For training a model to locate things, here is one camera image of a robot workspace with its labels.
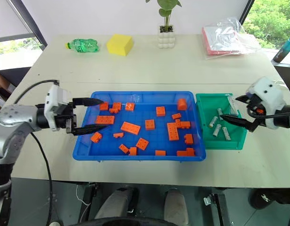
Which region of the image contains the blue and black water bottle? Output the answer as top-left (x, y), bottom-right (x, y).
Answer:
top-left (273, 33), bottom-right (290, 64)

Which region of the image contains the crushed green plastic bottle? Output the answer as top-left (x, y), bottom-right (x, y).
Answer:
top-left (65, 38), bottom-right (99, 54)

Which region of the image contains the white bubble plant pot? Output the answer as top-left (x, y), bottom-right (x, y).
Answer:
top-left (157, 25), bottom-right (177, 49)

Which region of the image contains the long orange building block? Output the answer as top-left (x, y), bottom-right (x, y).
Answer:
top-left (166, 122), bottom-right (180, 142)
top-left (95, 115), bottom-right (116, 125)
top-left (120, 121), bottom-right (141, 135)

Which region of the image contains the small clear plastic bag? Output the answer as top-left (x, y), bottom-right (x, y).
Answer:
top-left (227, 95), bottom-right (239, 116)

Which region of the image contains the thin white cable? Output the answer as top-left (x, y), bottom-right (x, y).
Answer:
top-left (75, 185), bottom-right (91, 206)

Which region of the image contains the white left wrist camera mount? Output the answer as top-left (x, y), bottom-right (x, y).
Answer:
top-left (44, 84), bottom-right (73, 132)

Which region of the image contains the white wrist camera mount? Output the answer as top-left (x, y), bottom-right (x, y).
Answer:
top-left (245, 76), bottom-right (290, 130)
top-left (44, 84), bottom-right (73, 132)

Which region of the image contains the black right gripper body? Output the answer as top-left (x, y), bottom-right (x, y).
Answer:
top-left (245, 93), bottom-right (265, 119)

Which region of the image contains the blue plastic bin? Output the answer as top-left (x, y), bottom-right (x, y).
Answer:
top-left (72, 90), bottom-right (207, 163)

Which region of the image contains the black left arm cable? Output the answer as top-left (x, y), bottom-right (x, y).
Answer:
top-left (13, 80), bottom-right (60, 226)

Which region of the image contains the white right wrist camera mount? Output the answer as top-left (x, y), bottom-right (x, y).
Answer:
top-left (245, 76), bottom-right (290, 130)

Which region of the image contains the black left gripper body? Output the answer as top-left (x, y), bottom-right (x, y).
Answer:
top-left (55, 101), bottom-right (77, 135)

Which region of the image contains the smooth orange block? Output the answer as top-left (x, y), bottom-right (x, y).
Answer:
top-left (177, 98), bottom-right (188, 111)

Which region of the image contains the green leafy plant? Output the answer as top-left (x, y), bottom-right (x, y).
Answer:
top-left (156, 0), bottom-right (182, 27)

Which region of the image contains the yellow sponge block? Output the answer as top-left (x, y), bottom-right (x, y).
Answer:
top-left (106, 33), bottom-right (134, 57)

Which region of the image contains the green plastic bin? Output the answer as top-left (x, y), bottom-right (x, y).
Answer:
top-left (195, 93), bottom-right (248, 150)

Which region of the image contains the black shoe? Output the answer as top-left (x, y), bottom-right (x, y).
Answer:
top-left (249, 187), bottom-right (290, 210)

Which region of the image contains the grey rounded shape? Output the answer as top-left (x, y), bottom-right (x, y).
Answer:
top-left (94, 186), bottom-right (140, 223)
top-left (164, 188), bottom-right (191, 224)

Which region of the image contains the black table leg bracket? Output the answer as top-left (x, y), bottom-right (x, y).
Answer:
top-left (203, 192), bottom-right (231, 226)
top-left (83, 182), bottom-right (99, 206)

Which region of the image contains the dark window frame beam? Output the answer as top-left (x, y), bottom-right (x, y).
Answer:
top-left (11, 0), bottom-right (48, 51)

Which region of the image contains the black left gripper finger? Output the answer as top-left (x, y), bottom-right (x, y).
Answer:
top-left (72, 97), bottom-right (104, 107)
top-left (71, 125), bottom-right (108, 137)

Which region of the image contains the clear bag with red sheets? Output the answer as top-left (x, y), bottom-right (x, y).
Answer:
top-left (201, 16), bottom-right (263, 61)

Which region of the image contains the cardboard box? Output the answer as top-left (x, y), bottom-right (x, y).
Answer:
top-left (0, 70), bottom-right (16, 102)

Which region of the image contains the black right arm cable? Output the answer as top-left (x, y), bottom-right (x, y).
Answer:
top-left (247, 106), bottom-right (290, 120)

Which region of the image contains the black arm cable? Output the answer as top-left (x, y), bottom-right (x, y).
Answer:
top-left (247, 106), bottom-right (290, 120)
top-left (13, 80), bottom-right (60, 226)

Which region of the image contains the white wrist wire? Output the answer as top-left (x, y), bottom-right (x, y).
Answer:
top-left (271, 79), bottom-right (290, 91)

